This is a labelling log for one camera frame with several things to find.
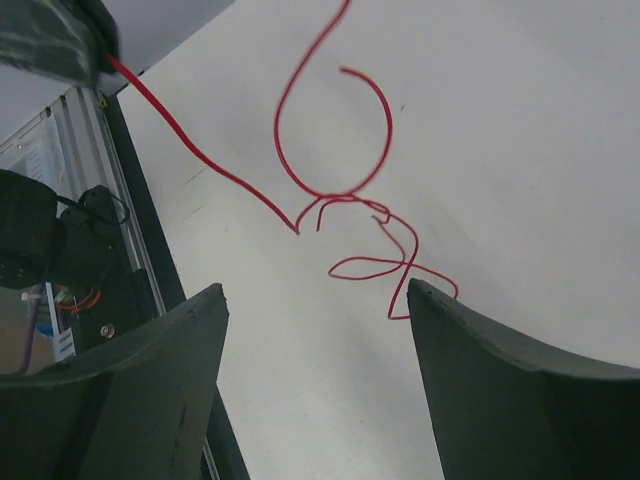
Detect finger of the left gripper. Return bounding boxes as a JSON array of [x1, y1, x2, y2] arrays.
[[1, 0, 120, 88]]

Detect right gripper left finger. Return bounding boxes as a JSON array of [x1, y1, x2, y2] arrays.
[[1, 284, 229, 479]]

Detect red and black wires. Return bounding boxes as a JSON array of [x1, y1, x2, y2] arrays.
[[106, 0, 459, 321]]

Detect left white cable duct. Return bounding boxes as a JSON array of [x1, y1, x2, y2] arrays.
[[35, 283, 76, 362]]

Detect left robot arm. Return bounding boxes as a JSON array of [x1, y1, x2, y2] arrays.
[[1, 1, 131, 291]]

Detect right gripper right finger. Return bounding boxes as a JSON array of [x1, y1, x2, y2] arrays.
[[407, 279, 639, 479]]

